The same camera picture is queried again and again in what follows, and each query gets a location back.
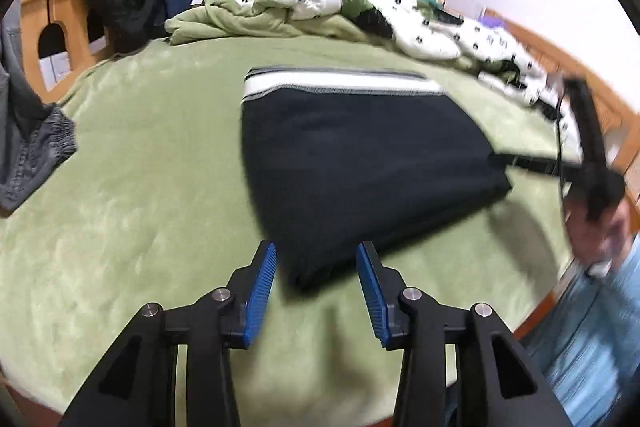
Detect white printed quilt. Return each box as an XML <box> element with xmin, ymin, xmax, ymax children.
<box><xmin>202</xmin><ymin>0</ymin><xmax>586</xmax><ymax>158</ymax></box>

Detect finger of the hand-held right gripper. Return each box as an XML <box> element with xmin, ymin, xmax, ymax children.
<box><xmin>492</xmin><ymin>151</ymin><xmax>571</xmax><ymax>180</ymax></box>

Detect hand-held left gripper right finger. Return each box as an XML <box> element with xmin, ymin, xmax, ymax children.
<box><xmin>356</xmin><ymin>241</ymin><xmax>573</xmax><ymax>427</ymax></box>

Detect purple item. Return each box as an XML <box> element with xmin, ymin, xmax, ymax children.
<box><xmin>477</xmin><ymin>7</ymin><xmax>506</xmax><ymax>30</ymax></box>

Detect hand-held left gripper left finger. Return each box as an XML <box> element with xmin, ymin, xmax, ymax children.
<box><xmin>57</xmin><ymin>241</ymin><xmax>278</xmax><ymax>427</ymax></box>

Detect green fleece blanket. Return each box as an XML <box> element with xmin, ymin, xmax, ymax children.
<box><xmin>0</xmin><ymin>0</ymin><xmax>588</xmax><ymax>423</ymax></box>

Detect person's right hand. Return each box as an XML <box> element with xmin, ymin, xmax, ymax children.
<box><xmin>565</xmin><ymin>201</ymin><xmax>633</xmax><ymax>278</ymax></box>

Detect grey garment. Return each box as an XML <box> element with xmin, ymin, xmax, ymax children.
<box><xmin>0</xmin><ymin>19</ymin><xmax>78</xmax><ymax>218</ymax></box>

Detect black pants with white stripe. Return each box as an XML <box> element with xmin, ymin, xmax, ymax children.
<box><xmin>240</xmin><ymin>66</ymin><xmax>513</xmax><ymax>292</ymax></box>

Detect wooden bed frame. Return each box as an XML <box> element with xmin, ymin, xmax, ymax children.
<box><xmin>20</xmin><ymin>0</ymin><xmax>640</xmax><ymax>343</ymax></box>

